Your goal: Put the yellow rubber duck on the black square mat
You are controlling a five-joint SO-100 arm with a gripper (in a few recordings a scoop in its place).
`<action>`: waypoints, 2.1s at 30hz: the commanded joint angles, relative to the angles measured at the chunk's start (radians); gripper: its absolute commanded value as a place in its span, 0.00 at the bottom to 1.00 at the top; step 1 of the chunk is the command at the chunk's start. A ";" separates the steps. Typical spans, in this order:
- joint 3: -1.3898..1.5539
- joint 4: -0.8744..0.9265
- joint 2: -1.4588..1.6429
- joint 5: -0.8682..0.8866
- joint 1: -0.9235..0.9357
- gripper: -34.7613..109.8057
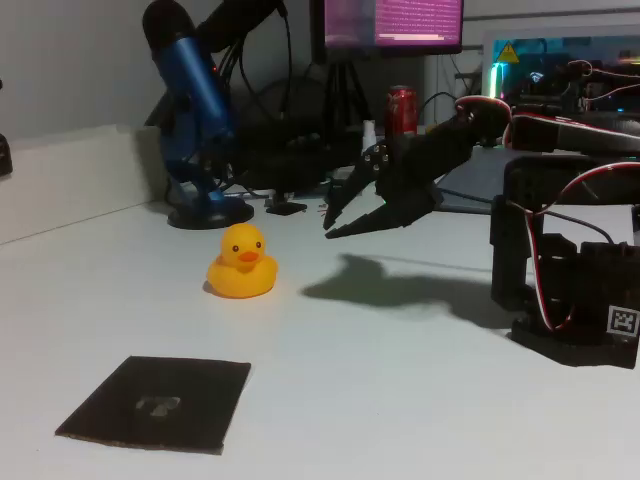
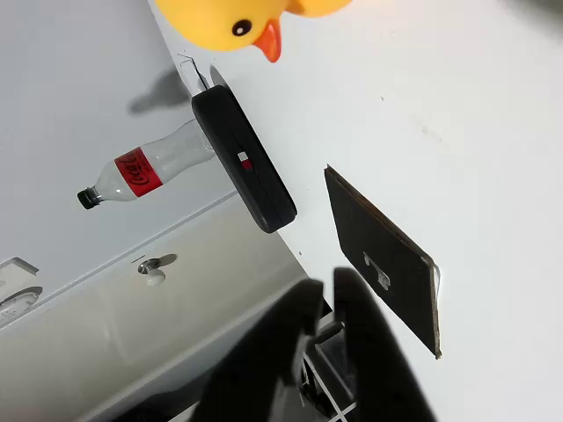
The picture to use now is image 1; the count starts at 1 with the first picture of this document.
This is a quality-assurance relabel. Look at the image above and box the grey flat laptop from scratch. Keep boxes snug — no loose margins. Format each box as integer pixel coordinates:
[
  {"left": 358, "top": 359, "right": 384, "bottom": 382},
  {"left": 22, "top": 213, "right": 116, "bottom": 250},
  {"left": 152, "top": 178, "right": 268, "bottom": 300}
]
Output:
[{"left": 434, "top": 147, "right": 512, "bottom": 214}]

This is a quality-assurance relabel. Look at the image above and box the yellow rubber duck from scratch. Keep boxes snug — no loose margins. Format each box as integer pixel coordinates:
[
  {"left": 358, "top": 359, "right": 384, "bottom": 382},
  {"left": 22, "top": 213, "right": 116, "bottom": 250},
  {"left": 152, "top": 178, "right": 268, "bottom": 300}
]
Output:
[{"left": 206, "top": 223, "right": 280, "bottom": 300}]

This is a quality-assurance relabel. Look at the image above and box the computer case with lights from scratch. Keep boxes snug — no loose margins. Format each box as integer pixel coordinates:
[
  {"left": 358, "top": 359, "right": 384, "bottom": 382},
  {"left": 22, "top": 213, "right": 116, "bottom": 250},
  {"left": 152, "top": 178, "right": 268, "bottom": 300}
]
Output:
[{"left": 482, "top": 29, "right": 640, "bottom": 119}]

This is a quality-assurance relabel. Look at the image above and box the black square pad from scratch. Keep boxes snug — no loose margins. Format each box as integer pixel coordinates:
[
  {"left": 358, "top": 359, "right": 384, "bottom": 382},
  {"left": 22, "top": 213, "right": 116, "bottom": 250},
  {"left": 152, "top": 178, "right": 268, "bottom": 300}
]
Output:
[{"left": 54, "top": 355, "right": 252, "bottom": 456}]

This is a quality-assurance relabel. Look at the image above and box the white fiducial tag sticker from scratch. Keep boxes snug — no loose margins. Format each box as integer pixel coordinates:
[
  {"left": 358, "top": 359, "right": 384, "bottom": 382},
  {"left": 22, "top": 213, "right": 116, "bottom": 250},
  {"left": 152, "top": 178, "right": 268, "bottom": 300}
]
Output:
[{"left": 607, "top": 305, "right": 640, "bottom": 337}]

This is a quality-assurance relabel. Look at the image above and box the black object at ledge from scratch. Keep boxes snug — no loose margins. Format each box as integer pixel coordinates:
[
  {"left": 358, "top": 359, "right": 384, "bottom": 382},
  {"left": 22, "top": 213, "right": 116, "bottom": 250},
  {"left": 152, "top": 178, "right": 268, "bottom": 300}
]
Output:
[{"left": 0, "top": 133, "right": 14, "bottom": 177}]

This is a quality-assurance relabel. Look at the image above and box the black power cable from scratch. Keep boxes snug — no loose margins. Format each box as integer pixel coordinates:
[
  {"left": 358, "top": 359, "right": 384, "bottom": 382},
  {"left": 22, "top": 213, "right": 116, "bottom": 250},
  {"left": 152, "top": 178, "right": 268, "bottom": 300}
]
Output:
[{"left": 542, "top": 211, "right": 622, "bottom": 246}]

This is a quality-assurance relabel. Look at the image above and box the small black flat stand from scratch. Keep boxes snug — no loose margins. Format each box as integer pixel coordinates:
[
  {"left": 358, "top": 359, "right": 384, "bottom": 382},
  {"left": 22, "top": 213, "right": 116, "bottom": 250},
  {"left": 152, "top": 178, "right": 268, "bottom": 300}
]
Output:
[{"left": 264, "top": 192, "right": 309, "bottom": 217}]

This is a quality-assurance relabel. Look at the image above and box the red soda can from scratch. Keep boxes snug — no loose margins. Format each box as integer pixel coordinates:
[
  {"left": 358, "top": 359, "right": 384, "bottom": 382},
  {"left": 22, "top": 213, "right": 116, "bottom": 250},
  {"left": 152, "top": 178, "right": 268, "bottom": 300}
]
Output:
[{"left": 383, "top": 84, "right": 419, "bottom": 146}]

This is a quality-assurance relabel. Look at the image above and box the white raised ledge board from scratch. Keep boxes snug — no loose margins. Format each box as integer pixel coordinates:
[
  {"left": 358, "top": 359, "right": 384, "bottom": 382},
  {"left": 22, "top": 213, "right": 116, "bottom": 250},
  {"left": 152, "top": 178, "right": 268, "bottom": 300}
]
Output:
[{"left": 0, "top": 124, "right": 169, "bottom": 246}]

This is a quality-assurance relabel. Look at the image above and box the blue microphone on stand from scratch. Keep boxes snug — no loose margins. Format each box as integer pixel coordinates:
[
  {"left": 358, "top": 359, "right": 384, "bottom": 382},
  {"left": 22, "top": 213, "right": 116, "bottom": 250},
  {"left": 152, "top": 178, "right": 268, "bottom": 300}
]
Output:
[{"left": 142, "top": 0, "right": 255, "bottom": 231}]

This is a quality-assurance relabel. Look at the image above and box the black microphone cable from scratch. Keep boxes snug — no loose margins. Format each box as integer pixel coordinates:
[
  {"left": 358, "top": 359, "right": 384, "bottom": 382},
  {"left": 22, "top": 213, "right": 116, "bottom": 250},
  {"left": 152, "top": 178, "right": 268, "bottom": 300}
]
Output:
[{"left": 277, "top": 0, "right": 296, "bottom": 124}]

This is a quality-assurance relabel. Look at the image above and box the black tripod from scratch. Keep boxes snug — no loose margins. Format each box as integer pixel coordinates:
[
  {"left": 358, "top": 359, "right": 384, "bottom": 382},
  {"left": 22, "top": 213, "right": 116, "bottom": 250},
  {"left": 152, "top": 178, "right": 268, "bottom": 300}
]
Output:
[{"left": 319, "top": 57, "right": 374, "bottom": 146}]

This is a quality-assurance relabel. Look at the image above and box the black computer monitor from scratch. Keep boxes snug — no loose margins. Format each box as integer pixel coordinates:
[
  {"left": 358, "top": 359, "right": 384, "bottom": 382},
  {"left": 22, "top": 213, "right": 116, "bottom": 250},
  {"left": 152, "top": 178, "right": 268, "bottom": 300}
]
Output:
[{"left": 309, "top": 0, "right": 465, "bottom": 64}]

